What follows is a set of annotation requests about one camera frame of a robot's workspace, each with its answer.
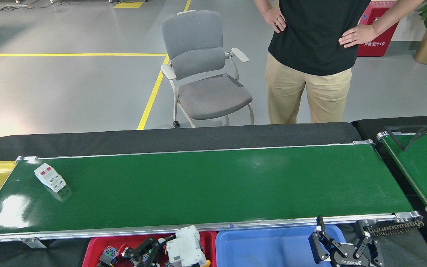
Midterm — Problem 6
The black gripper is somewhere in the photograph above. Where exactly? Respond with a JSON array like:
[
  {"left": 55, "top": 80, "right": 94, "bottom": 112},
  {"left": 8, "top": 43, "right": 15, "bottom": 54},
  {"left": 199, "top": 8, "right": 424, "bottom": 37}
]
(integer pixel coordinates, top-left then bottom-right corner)
[{"left": 308, "top": 216, "right": 385, "bottom": 267}]

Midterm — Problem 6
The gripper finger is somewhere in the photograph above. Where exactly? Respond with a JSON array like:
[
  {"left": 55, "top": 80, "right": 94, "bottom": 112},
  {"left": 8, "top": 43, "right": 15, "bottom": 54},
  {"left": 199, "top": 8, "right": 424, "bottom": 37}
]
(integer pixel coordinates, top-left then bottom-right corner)
[
  {"left": 126, "top": 237, "right": 159, "bottom": 266},
  {"left": 153, "top": 237, "right": 168, "bottom": 267}
]

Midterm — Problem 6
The white circuit breaker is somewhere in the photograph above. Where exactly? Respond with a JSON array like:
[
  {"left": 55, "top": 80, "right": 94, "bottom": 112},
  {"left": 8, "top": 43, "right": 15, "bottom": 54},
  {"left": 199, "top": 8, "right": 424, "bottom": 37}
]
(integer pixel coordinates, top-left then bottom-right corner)
[
  {"left": 166, "top": 225, "right": 208, "bottom": 267},
  {"left": 33, "top": 163, "right": 67, "bottom": 194}
]

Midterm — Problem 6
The red mushroom button switch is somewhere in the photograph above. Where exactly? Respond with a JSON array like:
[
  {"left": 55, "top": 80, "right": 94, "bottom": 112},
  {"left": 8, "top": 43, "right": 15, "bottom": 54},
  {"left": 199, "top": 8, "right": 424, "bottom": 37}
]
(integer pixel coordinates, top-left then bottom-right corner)
[{"left": 98, "top": 246, "right": 120, "bottom": 267}]

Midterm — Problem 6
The red plastic tray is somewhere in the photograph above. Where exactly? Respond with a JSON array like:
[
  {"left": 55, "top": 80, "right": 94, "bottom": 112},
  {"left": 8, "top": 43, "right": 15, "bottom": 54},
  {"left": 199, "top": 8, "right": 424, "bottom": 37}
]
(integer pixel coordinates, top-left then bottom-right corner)
[{"left": 82, "top": 231, "right": 217, "bottom": 267}]

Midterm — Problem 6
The blue plastic tray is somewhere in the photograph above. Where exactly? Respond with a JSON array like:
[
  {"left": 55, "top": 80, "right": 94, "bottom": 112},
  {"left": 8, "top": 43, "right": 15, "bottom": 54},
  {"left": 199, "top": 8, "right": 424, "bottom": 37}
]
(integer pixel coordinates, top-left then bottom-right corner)
[{"left": 215, "top": 224, "right": 347, "bottom": 267}]

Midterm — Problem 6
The long green conveyor belt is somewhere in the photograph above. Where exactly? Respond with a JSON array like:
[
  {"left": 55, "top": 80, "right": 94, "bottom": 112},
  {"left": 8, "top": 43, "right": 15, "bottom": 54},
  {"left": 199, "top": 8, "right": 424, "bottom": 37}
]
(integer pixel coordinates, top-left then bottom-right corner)
[{"left": 0, "top": 139, "right": 424, "bottom": 248}]

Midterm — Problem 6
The green conveyor with black guide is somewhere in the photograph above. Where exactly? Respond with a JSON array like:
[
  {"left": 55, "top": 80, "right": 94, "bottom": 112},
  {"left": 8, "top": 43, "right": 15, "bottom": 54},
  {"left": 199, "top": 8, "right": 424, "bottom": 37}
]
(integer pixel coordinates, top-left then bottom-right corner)
[{"left": 377, "top": 131, "right": 427, "bottom": 217}]

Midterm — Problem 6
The person's left hand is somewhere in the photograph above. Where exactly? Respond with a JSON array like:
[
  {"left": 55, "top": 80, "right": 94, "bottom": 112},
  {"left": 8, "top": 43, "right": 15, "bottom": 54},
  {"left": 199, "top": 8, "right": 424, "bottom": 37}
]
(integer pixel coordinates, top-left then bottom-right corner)
[{"left": 339, "top": 24, "right": 380, "bottom": 49}]

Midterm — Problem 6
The person's right hand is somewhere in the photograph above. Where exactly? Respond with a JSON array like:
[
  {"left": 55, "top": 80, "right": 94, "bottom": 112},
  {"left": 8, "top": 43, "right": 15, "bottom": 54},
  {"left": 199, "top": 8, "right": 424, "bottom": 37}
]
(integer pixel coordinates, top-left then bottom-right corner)
[{"left": 264, "top": 7, "right": 287, "bottom": 34}]

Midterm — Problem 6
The black V-shaped guide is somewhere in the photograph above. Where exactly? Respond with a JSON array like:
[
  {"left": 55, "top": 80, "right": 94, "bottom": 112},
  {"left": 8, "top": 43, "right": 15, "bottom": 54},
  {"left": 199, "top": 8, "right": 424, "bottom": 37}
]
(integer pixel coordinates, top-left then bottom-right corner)
[{"left": 384, "top": 117, "right": 427, "bottom": 152}]

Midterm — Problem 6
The red fire extinguisher cabinet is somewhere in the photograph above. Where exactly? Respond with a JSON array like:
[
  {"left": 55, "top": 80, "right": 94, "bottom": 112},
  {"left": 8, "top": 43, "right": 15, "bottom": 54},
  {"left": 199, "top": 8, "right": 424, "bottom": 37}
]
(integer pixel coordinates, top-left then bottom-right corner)
[{"left": 357, "top": 0, "right": 399, "bottom": 57}]

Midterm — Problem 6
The person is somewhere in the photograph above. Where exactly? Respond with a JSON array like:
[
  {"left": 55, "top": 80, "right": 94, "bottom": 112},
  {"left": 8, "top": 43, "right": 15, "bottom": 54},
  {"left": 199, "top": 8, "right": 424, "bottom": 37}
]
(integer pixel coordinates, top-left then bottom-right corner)
[{"left": 253, "top": 0, "right": 425, "bottom": 125}]

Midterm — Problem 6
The grey office chair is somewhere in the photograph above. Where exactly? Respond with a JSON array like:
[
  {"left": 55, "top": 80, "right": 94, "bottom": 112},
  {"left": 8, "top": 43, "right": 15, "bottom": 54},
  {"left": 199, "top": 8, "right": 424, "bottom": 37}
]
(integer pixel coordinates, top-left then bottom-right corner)
[{"left": 160, "top": 10, "right": 255, "bottom": 128}]

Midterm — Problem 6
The black drive chain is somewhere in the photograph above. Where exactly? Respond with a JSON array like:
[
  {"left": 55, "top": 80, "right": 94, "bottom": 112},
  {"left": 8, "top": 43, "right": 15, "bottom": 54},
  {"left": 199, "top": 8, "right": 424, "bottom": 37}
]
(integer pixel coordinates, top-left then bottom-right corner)
[{"left": 367, "top": 219, "right": 424, "bottom": 237}]

